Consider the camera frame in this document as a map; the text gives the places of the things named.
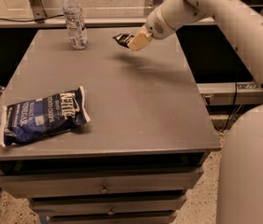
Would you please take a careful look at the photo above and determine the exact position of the grey drawer cabinet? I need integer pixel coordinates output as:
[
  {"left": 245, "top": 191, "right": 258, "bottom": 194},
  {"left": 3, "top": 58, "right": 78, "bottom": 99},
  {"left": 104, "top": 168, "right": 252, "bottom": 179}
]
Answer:
[{"left": 0, "top": 26, "right": 222, "bottom": 224}]

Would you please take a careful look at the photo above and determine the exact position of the grey drawer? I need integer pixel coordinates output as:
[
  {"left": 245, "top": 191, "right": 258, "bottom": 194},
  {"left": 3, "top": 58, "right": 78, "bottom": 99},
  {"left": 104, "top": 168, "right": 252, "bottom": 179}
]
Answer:
[
  {"left": 0, "top": 167, "right": 203, "bottom": 198},
  {"left": 49, "top": 211, "right": 177, "bottom": 224},
  {"left": 30, "top": 191, "right": 187, "bottom": 216}
]

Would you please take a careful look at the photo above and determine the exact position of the middle grey drawer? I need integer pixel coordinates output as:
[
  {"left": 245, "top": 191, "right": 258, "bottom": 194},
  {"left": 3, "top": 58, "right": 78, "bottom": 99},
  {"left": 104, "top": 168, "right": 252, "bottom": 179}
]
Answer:
[{"left": 30, "top": 191, "right": 187, "bottom": 216}]

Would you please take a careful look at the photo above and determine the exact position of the top grey drawer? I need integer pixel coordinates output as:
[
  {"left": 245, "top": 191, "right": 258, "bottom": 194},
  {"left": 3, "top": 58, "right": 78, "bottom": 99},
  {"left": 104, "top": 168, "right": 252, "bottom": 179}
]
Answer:
[{"left": 0, "top": 167, "right": 203, "bottom": 198}]

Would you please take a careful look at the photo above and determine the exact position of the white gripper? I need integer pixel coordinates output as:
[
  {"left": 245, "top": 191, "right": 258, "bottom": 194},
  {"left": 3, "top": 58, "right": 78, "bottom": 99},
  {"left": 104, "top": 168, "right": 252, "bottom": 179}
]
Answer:
[{"left": 128, "top": 6, "right": 174, "bottom": 51}]

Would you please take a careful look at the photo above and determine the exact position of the clear plastic water bottle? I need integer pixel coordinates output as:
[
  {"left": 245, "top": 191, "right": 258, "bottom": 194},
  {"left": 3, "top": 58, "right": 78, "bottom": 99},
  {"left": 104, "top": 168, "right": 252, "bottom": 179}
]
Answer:
[{"left": 62, "top": 0, "right": 88, "bottom": 49}]

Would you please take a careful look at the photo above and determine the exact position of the black power cable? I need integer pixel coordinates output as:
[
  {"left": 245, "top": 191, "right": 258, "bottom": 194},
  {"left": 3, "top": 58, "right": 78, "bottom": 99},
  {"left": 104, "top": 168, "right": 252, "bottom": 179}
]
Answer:
[{"left": 214, "top": 81, "right": 242, "bottom": 133}]

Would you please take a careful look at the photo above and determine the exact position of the bottom grey drawer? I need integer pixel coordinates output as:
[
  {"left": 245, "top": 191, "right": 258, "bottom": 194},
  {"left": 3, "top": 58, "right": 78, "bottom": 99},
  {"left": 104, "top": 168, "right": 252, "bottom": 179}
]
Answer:
[{"left": 49, "top": 211, "right": 177, "bottom": 224}]

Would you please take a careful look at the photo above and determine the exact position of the blue kettle chips bag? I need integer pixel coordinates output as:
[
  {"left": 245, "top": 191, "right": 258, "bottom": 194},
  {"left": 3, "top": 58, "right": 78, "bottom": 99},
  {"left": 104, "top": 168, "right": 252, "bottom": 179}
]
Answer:
[{"left": 0, "top": 86, "right": 90, "bottom": 147}]

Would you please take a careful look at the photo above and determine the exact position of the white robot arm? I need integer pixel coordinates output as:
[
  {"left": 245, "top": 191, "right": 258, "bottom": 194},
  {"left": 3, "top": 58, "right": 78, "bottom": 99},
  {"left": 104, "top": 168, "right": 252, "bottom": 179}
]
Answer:
[{"left": 128, "top": 0, "right": 263, "bottom": 224}]

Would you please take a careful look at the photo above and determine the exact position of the metal frame rail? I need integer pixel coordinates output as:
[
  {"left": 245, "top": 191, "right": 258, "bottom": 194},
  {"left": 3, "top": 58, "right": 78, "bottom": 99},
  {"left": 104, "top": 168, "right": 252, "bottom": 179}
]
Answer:
[{"left": 0, "top": 15, "right": 146, "bottom": 29}]

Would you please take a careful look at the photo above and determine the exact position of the black rxbar chocolate wrapper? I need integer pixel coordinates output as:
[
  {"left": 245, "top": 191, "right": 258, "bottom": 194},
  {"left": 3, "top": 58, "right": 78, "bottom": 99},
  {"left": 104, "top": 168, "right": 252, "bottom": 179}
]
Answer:
[{"left": 114, "top": 34, "right": 133, "bottom": 48}]

